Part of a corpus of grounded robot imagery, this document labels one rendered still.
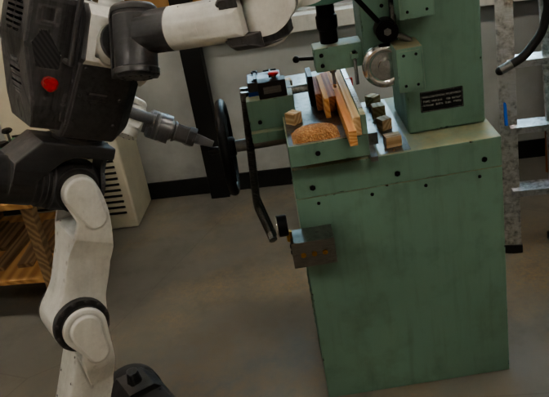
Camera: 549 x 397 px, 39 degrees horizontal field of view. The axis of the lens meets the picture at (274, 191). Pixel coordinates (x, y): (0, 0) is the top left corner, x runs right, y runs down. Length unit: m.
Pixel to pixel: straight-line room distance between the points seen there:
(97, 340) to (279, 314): 1.09
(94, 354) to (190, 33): 0.87
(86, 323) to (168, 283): 1.35
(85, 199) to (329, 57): 0.80
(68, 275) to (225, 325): 1.11
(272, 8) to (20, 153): 0.67
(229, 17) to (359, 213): 0.86
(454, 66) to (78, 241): 1.10
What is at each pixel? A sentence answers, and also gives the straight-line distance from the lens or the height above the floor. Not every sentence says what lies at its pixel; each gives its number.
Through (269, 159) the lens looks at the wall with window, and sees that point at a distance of 3.87.
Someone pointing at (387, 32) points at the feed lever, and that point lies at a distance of 2.08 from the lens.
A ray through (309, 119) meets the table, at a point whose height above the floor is 0.90.
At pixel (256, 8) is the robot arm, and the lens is 1.54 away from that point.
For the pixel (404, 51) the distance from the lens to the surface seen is 2.06.
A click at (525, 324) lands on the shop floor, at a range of 2.80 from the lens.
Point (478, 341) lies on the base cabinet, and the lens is 2.52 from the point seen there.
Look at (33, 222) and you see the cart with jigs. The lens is 3.09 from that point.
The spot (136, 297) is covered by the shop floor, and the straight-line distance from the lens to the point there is 3.26.
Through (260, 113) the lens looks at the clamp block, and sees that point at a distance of 2.22.
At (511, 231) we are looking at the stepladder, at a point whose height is 0.09.
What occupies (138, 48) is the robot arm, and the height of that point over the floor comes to 1.29.
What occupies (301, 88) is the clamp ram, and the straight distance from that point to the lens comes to 2.26.
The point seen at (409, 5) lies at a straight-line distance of 2.05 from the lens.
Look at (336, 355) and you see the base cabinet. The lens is 2.45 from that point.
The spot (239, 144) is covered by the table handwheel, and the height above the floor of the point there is 0.82.
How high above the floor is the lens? 1.67
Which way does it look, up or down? 26 degrees down
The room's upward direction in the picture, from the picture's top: 10 degrees counter-clockwise
